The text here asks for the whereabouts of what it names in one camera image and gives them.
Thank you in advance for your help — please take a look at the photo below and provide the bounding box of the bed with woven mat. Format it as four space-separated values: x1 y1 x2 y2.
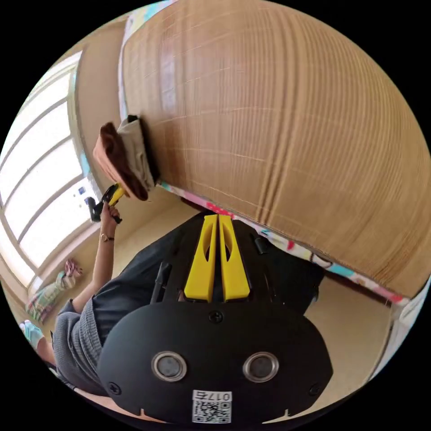
118 0 431 307

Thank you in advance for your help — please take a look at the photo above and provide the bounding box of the pile of clothes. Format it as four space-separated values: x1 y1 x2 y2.
116 114 161 189

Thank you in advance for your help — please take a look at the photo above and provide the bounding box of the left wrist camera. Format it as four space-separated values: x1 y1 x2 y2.
87 196 102 223

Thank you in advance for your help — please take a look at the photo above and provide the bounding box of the window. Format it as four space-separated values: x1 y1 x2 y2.
0 50 101 280

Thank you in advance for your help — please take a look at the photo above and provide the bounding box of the colourful plaid cloth bundle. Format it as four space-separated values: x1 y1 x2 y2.
25 258 84 324

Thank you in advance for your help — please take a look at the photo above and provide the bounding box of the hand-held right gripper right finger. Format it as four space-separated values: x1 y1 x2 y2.
218 214 251 302

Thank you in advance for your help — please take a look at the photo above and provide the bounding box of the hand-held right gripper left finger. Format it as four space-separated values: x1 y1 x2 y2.
184 214 218 302

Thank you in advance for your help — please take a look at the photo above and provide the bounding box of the person's left hand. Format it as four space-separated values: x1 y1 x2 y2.
100 203 121 227

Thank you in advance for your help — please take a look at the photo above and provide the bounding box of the person's left forearm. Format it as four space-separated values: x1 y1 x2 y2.
71 224 117 314

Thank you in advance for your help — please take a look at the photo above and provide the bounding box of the person's body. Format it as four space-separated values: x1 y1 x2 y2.
18 212 325 408

